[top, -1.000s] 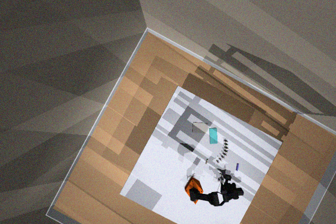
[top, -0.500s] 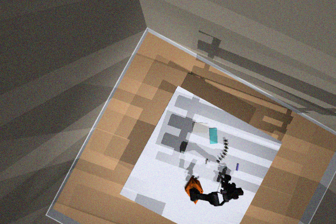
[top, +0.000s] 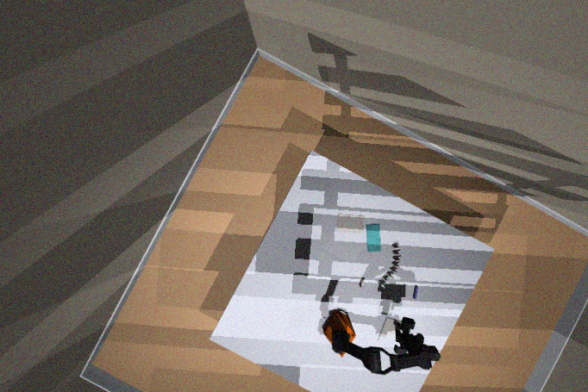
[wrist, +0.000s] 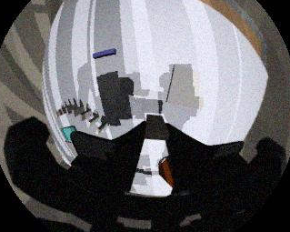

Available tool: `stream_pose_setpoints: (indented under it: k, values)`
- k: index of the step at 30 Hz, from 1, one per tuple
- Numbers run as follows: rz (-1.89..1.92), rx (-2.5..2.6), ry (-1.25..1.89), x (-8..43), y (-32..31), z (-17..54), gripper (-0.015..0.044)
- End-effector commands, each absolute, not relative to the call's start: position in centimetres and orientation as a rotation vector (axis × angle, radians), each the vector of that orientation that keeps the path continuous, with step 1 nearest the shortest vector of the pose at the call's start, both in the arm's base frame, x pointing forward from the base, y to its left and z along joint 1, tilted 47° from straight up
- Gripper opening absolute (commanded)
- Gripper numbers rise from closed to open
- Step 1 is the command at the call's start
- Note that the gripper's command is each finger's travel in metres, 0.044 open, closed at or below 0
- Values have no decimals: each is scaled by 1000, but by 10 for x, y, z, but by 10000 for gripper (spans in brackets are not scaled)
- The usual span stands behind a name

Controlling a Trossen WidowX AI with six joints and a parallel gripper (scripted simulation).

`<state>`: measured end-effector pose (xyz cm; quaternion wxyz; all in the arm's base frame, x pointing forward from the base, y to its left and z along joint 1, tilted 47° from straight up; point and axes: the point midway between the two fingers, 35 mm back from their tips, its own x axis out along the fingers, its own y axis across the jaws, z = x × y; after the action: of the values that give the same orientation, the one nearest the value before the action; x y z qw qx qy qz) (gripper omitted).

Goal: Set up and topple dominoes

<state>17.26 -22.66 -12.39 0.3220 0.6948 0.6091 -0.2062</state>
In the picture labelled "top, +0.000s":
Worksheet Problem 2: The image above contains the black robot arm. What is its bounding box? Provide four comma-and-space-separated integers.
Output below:
331, 328, 441, 375

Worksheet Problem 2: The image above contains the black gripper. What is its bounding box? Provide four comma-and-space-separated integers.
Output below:
394, 317, 417, 354

